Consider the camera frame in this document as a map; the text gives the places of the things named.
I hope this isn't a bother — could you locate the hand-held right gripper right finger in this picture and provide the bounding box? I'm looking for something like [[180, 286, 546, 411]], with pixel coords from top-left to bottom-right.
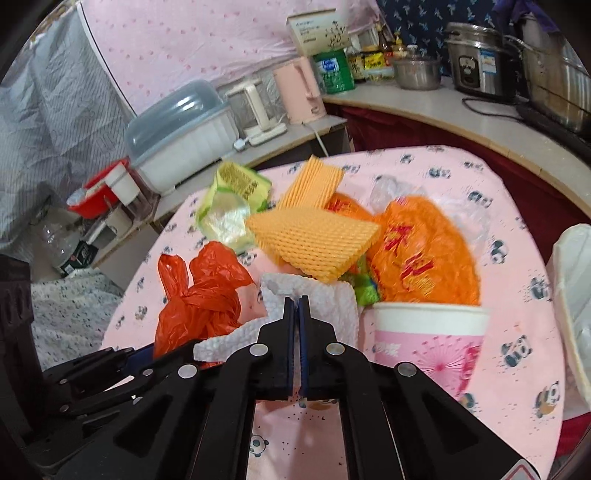
[[298, 295, 543, 480]]

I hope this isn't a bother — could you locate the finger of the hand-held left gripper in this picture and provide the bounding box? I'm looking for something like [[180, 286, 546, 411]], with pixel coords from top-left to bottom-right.
[[41, 345, 155, 393], [55, 369, 162, 418]]

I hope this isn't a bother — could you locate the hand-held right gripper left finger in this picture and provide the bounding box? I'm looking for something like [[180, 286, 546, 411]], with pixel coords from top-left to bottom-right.
[[46, 296, 297, 480]]

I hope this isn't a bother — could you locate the white paper towel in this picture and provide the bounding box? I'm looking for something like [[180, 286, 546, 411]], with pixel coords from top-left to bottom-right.
[[193, 272, 360, 363]]

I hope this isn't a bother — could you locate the red plastic bag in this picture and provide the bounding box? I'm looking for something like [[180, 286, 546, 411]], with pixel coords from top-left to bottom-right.
[[154, 241, 256, 358]]

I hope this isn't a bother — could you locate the large orange foam net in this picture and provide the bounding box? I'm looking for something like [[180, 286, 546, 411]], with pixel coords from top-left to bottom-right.
[[245, 205, 382, 283]]

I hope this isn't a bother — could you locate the pink paper cup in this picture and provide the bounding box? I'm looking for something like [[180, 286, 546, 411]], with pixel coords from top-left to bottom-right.
[[372, 302, 491, 400]]

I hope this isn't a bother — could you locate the small orange wrapper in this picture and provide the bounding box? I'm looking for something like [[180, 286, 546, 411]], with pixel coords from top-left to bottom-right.
[[325, 191, 375, 223]]

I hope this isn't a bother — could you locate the orange snack bag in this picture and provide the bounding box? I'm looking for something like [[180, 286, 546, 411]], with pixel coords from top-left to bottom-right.
[[369, 196, 482, 308]]

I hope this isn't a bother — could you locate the green snack wrapper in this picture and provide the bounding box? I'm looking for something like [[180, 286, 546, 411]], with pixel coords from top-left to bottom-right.
[[195, 161, 273, 252]]

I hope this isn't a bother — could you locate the small orange foam net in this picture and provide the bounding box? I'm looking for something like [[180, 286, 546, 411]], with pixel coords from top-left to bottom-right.
[[276, 154, 345, 210]]

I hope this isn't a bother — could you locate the clear plastic bag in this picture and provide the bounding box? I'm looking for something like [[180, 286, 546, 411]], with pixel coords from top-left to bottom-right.
[[369, 178, 492, 259]]

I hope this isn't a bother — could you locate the white lined trash bin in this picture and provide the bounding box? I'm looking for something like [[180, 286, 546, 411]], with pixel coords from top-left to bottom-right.
[[551, 224, 591, 421]]

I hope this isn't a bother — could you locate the floral bedding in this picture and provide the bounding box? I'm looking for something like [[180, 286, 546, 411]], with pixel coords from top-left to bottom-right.
[[30, 268, 125, 370]]

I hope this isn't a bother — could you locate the clear plastic bottle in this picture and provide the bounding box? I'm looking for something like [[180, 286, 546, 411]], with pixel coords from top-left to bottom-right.
[[39, 203, 100, 278]]

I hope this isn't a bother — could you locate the red plastic basin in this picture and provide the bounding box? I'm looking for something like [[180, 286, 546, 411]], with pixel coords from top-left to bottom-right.
[[67, 159, 132, 220]]

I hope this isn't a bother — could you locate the white plastic cup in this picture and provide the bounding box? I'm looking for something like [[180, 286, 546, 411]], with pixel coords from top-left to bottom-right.
[[108, 164, 139, 206]]

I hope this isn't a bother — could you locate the pink panda print tablecloth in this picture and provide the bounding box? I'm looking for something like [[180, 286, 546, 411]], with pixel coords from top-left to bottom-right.
[[102, 145, 566, 480]]

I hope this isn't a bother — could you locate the white dish box with lid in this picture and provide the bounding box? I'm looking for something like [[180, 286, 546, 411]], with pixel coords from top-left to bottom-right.
[[124, 79, 241, 195]]

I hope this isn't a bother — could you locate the dark red cloth skirt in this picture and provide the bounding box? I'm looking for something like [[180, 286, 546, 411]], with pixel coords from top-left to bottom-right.
[[325, 104, 591, 232]]

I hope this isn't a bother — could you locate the white glass kettle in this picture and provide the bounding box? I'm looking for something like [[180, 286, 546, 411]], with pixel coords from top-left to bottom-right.
[[225, 78, 287, 145]]

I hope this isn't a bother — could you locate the grey striped cloth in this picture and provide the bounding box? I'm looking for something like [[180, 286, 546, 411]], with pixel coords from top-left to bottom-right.
[[0, 11, 139, 259]]

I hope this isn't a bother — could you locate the pink electric kettle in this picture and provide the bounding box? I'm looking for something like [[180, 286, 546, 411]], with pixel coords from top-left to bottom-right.
[[272, 56, 326, 125]]

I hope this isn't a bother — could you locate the green tin can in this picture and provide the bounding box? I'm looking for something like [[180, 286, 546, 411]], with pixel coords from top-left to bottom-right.
[[313, 48, 356, 95]]

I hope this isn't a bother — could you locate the yellow label jar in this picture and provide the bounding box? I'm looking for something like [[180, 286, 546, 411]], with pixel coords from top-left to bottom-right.
[[365, 51, 394, 82]]

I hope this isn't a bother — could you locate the small steel pot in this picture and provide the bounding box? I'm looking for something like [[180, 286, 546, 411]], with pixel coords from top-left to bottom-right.
[[392, 46, 443, 90]]

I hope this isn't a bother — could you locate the white cardboard box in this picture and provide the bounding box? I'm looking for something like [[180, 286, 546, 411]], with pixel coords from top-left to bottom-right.
[[286, 8, 354, 56]]

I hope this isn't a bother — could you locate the pink dotted cloth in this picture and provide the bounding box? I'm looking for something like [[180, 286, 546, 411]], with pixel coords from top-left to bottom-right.
[[78, 0, 384, 116]]

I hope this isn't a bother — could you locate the black induction cooker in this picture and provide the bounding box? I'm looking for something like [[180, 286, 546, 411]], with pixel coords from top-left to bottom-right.
[[515, 102, 591, 148]]

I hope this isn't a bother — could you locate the steel rice cooker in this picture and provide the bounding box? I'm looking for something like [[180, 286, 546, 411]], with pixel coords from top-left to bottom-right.
[[445, 21, 520, 100]]

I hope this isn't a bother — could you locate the blue patterned cloth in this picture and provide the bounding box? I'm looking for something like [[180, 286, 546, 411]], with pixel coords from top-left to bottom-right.
[[376, 0, 509, 77]]

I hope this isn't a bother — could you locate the large steel steamer pot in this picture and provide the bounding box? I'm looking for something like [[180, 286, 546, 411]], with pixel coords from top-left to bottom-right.
[[505, 11, 591, 134]]

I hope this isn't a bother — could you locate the purple towel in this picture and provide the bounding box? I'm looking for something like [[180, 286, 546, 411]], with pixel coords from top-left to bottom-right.
[[492, 0, 555, 33]]

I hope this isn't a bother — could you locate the white kettle cord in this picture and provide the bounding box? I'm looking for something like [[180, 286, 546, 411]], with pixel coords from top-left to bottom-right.
[[313, 122, 332, 158]]

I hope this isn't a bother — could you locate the black power cable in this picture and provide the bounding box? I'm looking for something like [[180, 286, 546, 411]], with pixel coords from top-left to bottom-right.
[[462, 95, 522, 121]]

